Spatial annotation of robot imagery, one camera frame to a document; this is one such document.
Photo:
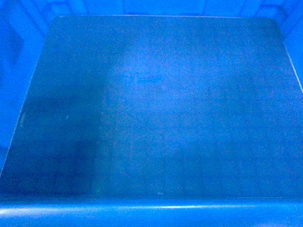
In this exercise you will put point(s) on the large blue plastic crate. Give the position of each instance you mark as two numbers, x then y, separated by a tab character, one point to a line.
151	113

